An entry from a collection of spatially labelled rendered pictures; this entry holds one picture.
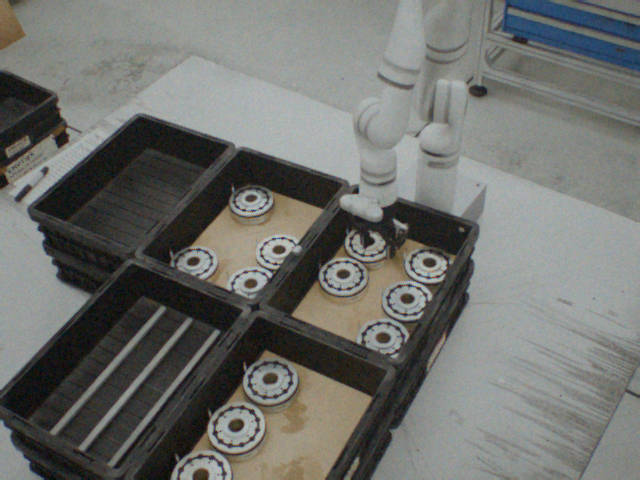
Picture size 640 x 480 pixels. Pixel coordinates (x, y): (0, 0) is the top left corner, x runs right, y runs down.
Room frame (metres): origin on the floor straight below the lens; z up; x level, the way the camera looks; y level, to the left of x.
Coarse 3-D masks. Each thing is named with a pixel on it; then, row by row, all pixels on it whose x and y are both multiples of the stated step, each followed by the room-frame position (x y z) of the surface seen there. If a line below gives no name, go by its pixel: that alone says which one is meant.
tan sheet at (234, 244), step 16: (272, 192) 1.39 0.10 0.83; (288, 208) 1.33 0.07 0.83; (304, 208) 1.32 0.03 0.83; (224, 224) 1.29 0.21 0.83; (240, 224) 1.28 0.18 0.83; (272, 224) 1.28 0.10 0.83; (288, 224) 1.27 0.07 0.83; (304, 224) 1.27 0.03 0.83; (208, 240) 1.24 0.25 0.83; (224, 240) 1.24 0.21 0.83; (240, 240) 1.23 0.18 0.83; (224, 256) 1.19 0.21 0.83; (240, 256) 1.18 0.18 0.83; (224, 272) 1.14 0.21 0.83
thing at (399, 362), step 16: (352, 192) 1.26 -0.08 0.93; (336, 208) 1.21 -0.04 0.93; (416, 208) 1.19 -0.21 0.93; (432, 208) 1.19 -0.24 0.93; (320, 224) 1.16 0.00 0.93; (464, 224) 1.14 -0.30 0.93; (304, 256) 1.08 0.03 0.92; (464, 256) 1.05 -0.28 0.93; (288, 272) 1.03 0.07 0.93; (448, 272) 1.01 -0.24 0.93; (272, 288) 1.00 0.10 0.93; (448, 288) 0.98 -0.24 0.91; (432, 304) 0.93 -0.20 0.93; (288, 320) 0.91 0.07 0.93; (336, 336) 0.87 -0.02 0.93; (416, 336) 0.86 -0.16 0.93; (368, 352) 0.83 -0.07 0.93; (400, 352) 0.83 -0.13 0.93; (400, 368) 0.80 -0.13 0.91
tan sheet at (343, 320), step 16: (336, 256) 1.16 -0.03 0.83; (400, 256) 1.15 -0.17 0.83; (368, 272) 1.11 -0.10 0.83; (384, 272) 1.11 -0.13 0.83; (400, 272) 1.10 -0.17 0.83; (368, 288) 1.07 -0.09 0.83; (384, 288) 1.06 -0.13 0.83; (304, 304) 1.03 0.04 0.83; (320, 304) 1.03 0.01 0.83; (336, 304) 1.03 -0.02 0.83; (352, 304) 1.03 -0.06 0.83; (368, 304) 1.02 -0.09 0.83; (304, 320) 0.99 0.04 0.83; (320, 320) 0.99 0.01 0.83; (336, 320) 0.99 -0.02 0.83; (352, 320) 0.98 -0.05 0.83; (368, 320) 0.98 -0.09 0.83; (352, 336) 0.94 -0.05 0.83
